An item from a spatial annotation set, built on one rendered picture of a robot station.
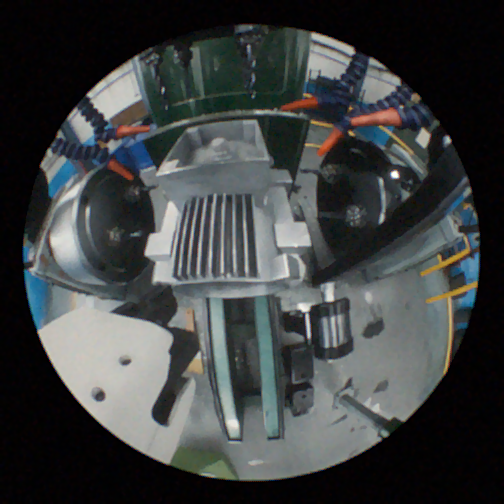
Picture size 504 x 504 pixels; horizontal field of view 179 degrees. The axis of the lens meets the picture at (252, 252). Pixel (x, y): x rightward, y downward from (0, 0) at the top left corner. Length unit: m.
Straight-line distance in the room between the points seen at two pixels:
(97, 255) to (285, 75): 0.48
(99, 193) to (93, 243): 0.08
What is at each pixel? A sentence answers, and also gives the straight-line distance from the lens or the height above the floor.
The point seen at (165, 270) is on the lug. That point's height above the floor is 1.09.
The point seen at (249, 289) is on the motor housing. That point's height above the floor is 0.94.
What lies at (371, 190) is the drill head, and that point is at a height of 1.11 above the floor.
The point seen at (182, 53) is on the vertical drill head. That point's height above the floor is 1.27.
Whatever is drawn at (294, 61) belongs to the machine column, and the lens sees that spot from 0.40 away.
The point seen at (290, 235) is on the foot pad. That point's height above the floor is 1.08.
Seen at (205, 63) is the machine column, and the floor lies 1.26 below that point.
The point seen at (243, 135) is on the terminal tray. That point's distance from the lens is 0.24.
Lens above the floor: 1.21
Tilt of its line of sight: 67 degrees down
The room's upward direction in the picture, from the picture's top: straight up
